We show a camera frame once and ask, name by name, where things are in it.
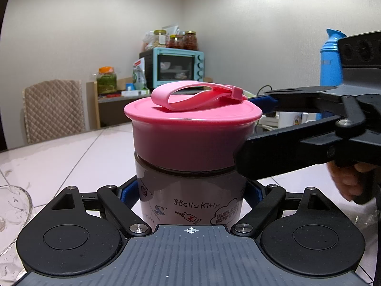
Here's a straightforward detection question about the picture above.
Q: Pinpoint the chair with quilted beige cover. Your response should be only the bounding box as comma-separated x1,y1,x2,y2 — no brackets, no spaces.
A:
22,79,85,144

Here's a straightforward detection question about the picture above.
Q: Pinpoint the pink bottle cap with strap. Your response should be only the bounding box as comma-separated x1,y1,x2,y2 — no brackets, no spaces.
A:
123,80,263,172

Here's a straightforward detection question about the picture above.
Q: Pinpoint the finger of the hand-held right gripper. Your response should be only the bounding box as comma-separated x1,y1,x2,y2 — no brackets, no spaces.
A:
248,86,343,116
235,95,369,182

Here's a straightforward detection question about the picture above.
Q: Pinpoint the white power strip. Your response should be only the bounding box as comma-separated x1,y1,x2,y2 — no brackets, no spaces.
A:
256,115,282,133

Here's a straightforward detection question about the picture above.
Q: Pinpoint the small red-filled glass jar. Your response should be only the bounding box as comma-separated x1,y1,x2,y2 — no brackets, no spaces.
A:
168,35,184,49

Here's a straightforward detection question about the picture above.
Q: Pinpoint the teal toaster oven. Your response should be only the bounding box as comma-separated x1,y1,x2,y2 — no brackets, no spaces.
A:
139,47,205,89

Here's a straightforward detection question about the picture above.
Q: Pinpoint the clear plastic bag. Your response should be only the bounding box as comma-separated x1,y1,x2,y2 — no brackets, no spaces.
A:
142,32,155,52

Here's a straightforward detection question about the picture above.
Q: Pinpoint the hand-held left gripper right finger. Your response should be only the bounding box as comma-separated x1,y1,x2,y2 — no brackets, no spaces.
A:
231,179,334,237

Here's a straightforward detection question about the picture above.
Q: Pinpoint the person's right hand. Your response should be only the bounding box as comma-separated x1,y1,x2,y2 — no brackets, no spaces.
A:
327,159,362,203

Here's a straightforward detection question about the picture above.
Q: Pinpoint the clear glass bowl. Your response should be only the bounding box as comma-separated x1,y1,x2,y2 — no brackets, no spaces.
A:
0,185,33,276

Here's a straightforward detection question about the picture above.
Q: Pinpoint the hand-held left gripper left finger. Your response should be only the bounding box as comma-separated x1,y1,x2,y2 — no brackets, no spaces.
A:
49,176,152,237

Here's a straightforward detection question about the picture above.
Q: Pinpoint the green pickle jar orange lid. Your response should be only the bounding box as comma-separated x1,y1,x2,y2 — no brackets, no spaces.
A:
97,66,118,95

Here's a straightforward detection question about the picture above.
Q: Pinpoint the blue thermos flask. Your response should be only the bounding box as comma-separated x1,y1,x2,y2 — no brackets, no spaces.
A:
319,29,346,87

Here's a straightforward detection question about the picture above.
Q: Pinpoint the white and green pouch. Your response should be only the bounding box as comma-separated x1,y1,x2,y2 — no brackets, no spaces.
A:
132,58,147,90

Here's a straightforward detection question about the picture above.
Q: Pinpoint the flat white box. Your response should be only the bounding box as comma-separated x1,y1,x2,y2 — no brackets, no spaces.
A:
121,89,150,97

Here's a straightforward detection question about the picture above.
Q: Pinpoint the large red-filled glass jar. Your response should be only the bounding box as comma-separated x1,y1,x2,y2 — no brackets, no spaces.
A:
183,31,198,51

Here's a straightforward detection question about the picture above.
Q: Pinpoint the white cartoon mug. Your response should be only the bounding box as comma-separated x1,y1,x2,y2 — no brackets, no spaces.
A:
278,112,314,132

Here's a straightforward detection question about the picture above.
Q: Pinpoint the black cable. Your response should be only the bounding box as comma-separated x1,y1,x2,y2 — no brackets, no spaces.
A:
257,85,277,96

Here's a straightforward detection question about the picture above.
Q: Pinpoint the pink printed bottle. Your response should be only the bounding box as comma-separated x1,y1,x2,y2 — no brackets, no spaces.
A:
133,151,248,233

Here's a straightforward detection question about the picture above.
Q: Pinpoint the wooden shelf unit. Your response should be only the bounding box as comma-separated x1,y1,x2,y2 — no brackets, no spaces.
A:
86,76,215,129

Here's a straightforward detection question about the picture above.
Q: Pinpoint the white paper bag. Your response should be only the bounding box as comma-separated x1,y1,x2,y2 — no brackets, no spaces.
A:
162,25,183,36

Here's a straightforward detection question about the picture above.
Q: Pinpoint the yellow-lid glass jar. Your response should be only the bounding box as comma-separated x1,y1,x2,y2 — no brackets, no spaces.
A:
153,30,166,48

